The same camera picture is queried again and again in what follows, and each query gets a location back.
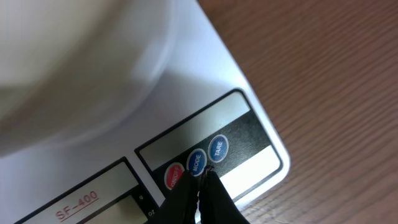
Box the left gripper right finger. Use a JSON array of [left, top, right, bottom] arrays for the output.
[[198, 166, 249, 224]]

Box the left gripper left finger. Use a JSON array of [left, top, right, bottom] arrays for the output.
[[148, 170, 198, 224]]

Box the white kitchen scale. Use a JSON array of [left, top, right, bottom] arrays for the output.
[[1, 1, 290, 223]]

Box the white round bowl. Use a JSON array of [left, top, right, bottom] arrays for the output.
[[1, 1, 178, 156]]

